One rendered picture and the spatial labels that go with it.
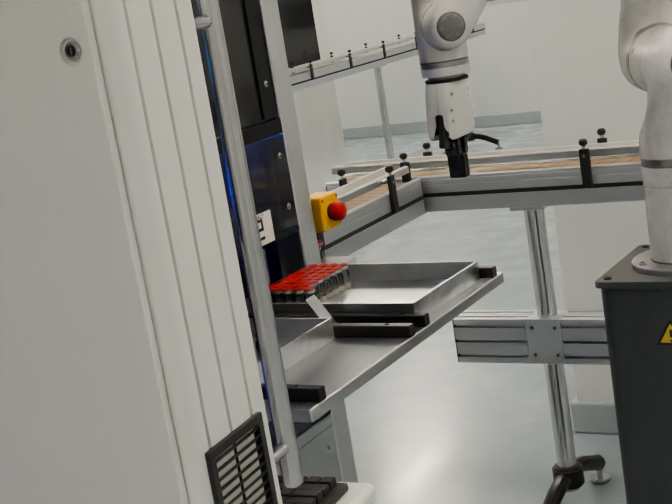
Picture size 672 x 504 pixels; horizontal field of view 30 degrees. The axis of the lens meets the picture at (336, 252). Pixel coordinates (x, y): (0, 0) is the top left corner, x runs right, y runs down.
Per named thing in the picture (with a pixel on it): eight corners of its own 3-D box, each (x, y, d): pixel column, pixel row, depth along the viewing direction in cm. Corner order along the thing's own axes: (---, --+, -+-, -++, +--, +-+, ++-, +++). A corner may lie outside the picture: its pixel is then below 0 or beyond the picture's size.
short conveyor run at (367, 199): (289, 291, 260) (276, 217, 256) (228, 292, 268) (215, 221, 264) (431, 213, 317) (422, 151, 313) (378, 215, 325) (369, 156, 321)
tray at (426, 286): (249, 322, 226) (246, 303, 225) (323, 281, 247) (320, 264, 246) (416, 323, 208) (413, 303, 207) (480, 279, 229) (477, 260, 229)
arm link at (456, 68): (433, 59, 221) (436, 76, 222) (411, 66, 214) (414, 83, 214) (477, 54, 217) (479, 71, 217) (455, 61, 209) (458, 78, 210)
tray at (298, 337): (76, 387, 203) (71, 367, 203) (172, 336, 225) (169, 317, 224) (247, 394, 186) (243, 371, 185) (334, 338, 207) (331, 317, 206)
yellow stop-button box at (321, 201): (295, 234, 258) (289, 200, 256) (313, 225, 264) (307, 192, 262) (326, 232, 254) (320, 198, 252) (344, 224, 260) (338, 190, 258)
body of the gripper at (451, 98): (438, 70, 221) (447, 132, 224) (413, 78, 213) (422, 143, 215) (477, 66, 218) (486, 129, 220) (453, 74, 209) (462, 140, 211)
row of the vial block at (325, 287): (293, 314, 225) (289, 290, 224) (343, 286, 240) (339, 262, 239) (304, 314, 224) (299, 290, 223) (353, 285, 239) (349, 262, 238)
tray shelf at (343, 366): (58, 409, 200) (55, 398, 199) (289, 284, 258) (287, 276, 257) (312, 422, 175) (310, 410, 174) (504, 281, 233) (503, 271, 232)
